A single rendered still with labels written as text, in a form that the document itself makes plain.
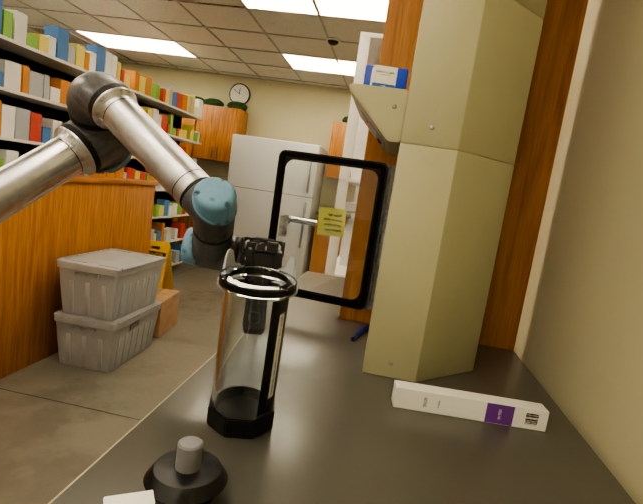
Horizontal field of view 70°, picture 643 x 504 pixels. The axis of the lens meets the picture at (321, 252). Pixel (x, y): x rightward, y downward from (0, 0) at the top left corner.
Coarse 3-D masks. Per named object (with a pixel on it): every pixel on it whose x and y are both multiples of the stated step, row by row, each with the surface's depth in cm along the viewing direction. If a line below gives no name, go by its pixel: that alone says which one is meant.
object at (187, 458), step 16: (192, 448) 50; (160, 464) 52; (176, 464) 51; (192, 464) 51; (208, 464) 53; (144, 480) 50; (160, 480) 49; (176, 480) 49; (192, 480) 50; (208, 480) 50; (224, 480) 52; (160, 496) 48; (176, 496) 48; (192, 496) 48; (208, 496) 49
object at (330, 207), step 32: (288, 192) 128; (320, 192) 126; (352, 192) 123; (288, 224) 129; (320, 224) 126; (352, 224) 124; (288, 256) 130; (320, 256) 127; (352, 256) 125; (320, 288) 128; (352, 288) 126
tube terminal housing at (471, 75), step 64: (448, 0) 85; (512, 0) 89; (448, 64) 86; (512, 64) 93; (448, 128) 88; (512, 128) 97; (448, 192) 89; (384, 256) 92; (448, 256) 93; (384, 320) 94; (448, 320) 97
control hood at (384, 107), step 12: (360, 84) 90; (360, 96) 90; (372, 96) 89; (384, 96) 89; (396, 96) 89; (360, 108) 98; (372, 108) 89; (384, 108) 89; (396, 108) 89; (372, 120) 90; (384, 120) 89; (396, 120) 89; (384, 132) 90; (396, 132) 89; (396, 144) 93
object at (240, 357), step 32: (224, 288) 61; (256, 288) 59; (288, 288) 62; (224, 320) 63; (256, 320) 61; (224, 352) 63; (256, 352) 62; (224, 384) 64; (256, 384) 64; (256, 416) 65
